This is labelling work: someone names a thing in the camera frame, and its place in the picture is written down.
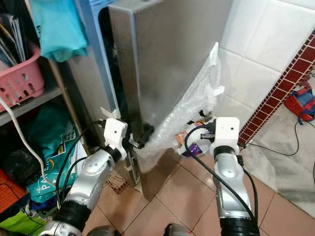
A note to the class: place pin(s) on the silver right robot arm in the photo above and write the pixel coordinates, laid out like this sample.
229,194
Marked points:
229,187

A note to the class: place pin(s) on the grey shelf board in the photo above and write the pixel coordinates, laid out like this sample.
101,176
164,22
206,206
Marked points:
34,103

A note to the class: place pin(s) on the orange plastic crate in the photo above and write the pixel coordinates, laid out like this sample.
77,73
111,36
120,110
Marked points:
7,196

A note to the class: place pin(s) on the robot left leg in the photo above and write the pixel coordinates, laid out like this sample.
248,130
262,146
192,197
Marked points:
103,231

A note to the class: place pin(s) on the black plastic bag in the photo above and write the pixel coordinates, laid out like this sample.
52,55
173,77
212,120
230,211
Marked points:
19,167

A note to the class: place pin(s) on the robot leg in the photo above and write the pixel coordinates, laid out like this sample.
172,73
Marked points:
177,230
103,231

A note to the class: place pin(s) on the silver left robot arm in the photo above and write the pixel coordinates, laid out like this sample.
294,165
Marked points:
88,177

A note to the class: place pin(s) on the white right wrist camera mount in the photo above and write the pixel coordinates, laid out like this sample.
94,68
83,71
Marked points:
225,132

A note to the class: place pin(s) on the stack of papers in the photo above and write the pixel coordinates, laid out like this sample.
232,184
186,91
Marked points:
12,34

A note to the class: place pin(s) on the purple food plate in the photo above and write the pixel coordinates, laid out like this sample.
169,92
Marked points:
189,142

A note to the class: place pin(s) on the pink plastic basket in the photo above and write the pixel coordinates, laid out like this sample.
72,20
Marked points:
24,78

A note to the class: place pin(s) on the stainless steel fridge door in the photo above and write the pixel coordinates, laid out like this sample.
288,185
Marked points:
172,59

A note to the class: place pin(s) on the red tiled pillar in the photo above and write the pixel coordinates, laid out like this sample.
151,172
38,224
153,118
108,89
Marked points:
285,73

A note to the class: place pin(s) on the red and blue bag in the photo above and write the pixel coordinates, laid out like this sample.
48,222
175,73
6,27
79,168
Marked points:
300,103

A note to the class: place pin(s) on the fridge cabinet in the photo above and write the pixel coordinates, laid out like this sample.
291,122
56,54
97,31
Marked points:
93,49

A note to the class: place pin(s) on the bright green bag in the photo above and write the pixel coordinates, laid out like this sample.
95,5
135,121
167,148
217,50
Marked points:
19,226

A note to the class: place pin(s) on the robot right leg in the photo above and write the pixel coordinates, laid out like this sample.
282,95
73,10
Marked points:
177,230

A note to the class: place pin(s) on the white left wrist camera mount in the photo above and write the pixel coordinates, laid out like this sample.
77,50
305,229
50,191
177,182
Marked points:
115,135

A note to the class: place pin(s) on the blue printed sack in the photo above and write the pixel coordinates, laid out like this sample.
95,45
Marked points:
44,182

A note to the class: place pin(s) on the teal plastic bag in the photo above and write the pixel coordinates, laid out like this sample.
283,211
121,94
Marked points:
59,29

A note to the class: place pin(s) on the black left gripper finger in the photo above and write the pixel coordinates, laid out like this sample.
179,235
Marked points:
147,132

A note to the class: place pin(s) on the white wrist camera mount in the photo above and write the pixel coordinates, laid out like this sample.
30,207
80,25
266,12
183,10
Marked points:
115,135
225,132

